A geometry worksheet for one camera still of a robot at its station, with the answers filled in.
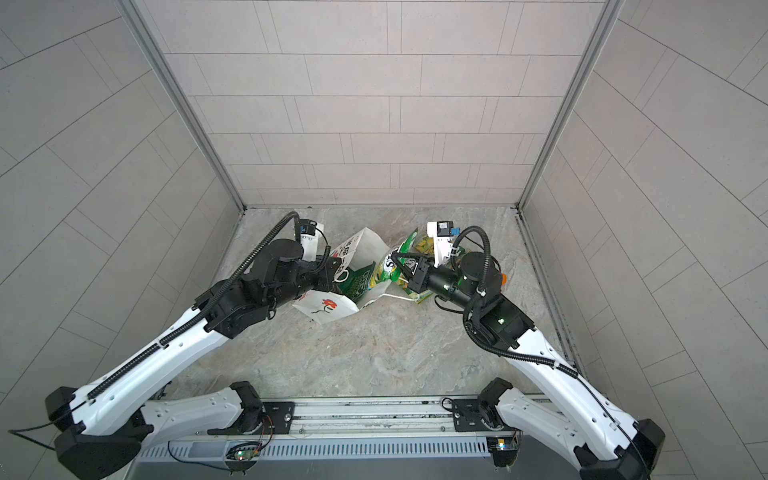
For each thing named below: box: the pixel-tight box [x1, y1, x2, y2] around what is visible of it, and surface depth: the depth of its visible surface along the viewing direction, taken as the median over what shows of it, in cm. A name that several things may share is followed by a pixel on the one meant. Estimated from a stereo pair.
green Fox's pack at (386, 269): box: [368, 228, 418, 289], surface depth 62 cm
